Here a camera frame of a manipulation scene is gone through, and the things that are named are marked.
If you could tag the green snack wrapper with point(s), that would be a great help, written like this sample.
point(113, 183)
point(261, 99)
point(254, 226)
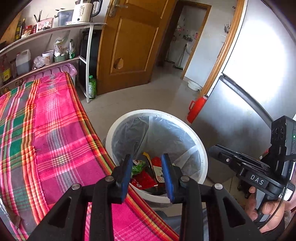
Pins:
point(138, 166)

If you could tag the right hand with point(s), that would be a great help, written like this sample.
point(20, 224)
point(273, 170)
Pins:
point(268, 208)

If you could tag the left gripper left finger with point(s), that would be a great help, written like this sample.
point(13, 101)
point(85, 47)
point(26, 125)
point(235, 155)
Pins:
point(122, 175)

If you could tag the yellow snack wrapper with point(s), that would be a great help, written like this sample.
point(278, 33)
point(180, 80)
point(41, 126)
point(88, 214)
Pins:
point(149, 166)

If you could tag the pink storage box lid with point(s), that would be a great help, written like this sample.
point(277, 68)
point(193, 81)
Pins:
point(54, 70)

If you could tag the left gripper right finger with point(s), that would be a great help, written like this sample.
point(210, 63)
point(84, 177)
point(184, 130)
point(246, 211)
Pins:
point(172, 175)

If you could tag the pink plaid tablecloth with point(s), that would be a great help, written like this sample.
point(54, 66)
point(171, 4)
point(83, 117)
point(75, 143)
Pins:
point(47, 145)

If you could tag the white electric kettle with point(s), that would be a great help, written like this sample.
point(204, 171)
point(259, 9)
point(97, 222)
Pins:
point(84, 11)

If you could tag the silver refrigerator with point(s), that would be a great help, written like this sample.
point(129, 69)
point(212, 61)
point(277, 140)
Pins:
point(256, 86)

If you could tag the red thermos flask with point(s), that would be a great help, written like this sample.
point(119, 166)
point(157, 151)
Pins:
point(195, 107)

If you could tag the wooden door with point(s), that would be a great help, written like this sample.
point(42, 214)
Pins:
point(130, 42)

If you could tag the wooden cutting board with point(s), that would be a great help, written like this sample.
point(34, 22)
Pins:
point(9, 35)

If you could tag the white metal shelf rack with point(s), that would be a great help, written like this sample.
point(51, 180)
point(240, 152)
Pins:
point(43, 41)

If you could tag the white trash bin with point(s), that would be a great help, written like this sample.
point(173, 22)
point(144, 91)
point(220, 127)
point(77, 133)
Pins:
point(157, 150)

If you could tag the clear trash bag liner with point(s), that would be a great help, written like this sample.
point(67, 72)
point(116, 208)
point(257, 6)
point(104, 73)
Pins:
point(161, 138)

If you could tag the red foil wrapper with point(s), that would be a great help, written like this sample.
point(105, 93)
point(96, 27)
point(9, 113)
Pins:
point(143, 181)

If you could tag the beige paper snack bag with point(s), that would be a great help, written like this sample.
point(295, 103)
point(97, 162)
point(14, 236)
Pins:
point(159, 174)

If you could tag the dark soy sauce bottle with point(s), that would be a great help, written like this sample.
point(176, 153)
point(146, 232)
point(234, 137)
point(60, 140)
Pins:
point(22, 28)

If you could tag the white plastic jug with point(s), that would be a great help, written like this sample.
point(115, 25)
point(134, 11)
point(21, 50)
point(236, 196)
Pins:
point(23, 62)

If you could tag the green detergent bottle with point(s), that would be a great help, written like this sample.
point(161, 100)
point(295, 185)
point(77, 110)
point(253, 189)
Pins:
point(92, 87)

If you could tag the pink utensil holder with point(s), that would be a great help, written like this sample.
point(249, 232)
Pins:
point(44, 24)

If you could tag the clear plastic container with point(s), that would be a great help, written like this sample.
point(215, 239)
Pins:
point(63, 16)

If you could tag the yellow label oil bottle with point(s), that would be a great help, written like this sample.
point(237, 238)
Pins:
point(5, 70)

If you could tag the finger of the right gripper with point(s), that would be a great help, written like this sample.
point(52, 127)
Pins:
point(240, 169)
point(227, 156)

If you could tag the red plastic bag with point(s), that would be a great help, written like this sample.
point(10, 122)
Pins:
point(156, 161)

